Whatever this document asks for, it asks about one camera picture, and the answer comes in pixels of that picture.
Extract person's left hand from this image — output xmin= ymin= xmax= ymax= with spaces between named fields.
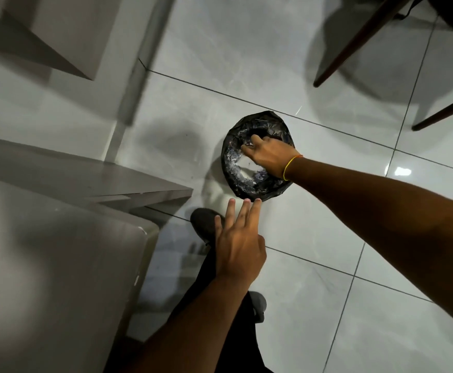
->
xmin=214 ymin=198 xmax=267 ymax=287

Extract dark wooden chair leg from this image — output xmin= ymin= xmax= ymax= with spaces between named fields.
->
xmin=313 ymin=0 xmax=418 ymax=88
xmin=411 ymin=91 xmax=453 ymax=132

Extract person's dark right shoe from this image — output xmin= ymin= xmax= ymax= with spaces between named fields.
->
xmin=249 ymin=291 xmax=268 ymax=324

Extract person's right hand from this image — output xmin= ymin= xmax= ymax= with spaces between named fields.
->
xmin=240 ymin=134 xmax=303 ymax=181

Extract person's right forearm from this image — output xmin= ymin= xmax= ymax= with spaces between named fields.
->
xmin=286 ymin=155 xmax=453 ymax=331

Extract grey table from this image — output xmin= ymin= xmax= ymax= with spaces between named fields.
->
xmin=0 ymin=174 xmax=160 ymax=373

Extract bin with black trash bag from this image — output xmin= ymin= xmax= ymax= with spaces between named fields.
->
xmin=221 ymin=111 xmax=295 ymax=202

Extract person's dark shoe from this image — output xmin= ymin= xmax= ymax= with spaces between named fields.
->
xmin=190 ymin=208 xmax=225 ymax=246
xmin=249 ymin=291 xmax=268 ymax=324

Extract person's left forearm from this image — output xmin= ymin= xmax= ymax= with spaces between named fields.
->
xmin=120 ymin=274 xmax=252 ymax=373

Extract yellow wrist band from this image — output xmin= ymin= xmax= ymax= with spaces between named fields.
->
xmin=282 ymin=154 xmax=304 ymax=182

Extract person's dark left shoe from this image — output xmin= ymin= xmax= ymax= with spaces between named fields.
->
xmin=190 ymin=208 xmax=225 ymax=246

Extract person's black trousers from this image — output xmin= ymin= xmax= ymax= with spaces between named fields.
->
xmin=168 ymin=239 xmax=277 ymax=373

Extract grey low shelf board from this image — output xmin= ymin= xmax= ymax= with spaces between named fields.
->
xmin=0 ymin=134 xmax=194 ymax=215

